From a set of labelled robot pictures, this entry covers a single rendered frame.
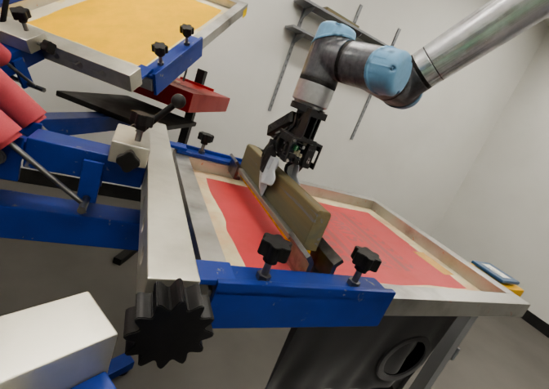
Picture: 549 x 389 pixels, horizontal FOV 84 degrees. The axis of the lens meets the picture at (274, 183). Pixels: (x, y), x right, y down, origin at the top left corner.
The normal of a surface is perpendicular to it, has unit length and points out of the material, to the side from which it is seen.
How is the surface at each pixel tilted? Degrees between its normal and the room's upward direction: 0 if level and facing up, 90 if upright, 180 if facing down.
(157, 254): 0
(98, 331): 0
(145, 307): 8
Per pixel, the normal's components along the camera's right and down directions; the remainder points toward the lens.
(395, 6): 0.35, 0.39
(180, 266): 0.34, -0.90
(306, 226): -0.87, -0.20
